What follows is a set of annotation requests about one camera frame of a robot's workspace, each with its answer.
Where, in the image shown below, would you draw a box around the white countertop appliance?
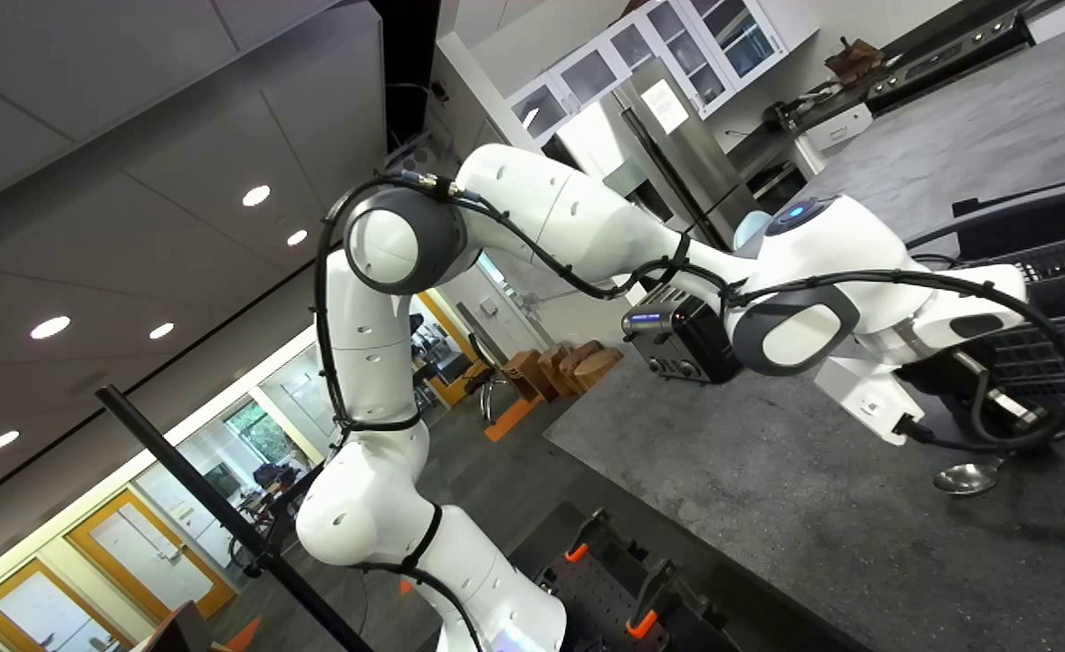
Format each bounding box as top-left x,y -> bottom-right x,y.
792,100 -> 880,176

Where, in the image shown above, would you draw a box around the stainless steel refrigerator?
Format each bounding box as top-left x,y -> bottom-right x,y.
542,69 -> 757,249

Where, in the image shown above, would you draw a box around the brown wooden furniture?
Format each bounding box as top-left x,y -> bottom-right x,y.
498,335 -> 621,404

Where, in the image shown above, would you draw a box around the yellow door frame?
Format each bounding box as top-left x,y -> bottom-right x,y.
411,286 -> 493,409

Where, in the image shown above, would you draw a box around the white glass-door cabinets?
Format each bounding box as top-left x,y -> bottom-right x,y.
508,0 -> 824,140

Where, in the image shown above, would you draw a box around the yellow framed glass door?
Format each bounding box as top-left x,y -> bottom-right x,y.
62,481 -> 239,627
0,554 -> 131,652

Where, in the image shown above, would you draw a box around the black ceiling column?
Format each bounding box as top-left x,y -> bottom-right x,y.
364,0 -> 445,154

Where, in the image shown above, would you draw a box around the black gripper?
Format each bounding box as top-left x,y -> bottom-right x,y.
909,339 -> 1036,444

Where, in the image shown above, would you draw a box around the orange floor object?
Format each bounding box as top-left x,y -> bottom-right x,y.
477,394 -> 542,444

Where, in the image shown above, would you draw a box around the orange floor cone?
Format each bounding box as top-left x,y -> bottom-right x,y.
216,610 -> 268,652

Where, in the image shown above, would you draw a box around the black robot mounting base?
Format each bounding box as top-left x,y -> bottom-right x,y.
480,499 -> 871,652

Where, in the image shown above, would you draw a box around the silver metal spoon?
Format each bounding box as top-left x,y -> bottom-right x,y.
929,440 -> 1020,499

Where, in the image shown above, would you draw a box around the pale blue container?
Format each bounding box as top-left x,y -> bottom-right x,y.
730,208 -> 777,254

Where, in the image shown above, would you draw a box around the brown countertop item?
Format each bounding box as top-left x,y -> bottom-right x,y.
822,31 -> 888,86

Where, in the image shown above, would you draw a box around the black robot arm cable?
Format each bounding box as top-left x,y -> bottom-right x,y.
310,176 -> 1065,652

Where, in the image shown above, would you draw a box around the black dish rack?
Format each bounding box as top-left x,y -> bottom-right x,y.
951,167 -> 1065,265

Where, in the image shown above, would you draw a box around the orange black clamp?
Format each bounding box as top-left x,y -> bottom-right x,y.
621,558 -> 681,643
560,502 -> 617,573

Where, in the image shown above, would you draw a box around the black diagonal pole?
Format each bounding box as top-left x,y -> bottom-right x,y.
93,385 -> 373,652

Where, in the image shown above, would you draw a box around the black stovetop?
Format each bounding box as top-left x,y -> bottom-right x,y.
871,0 -> 1049,98

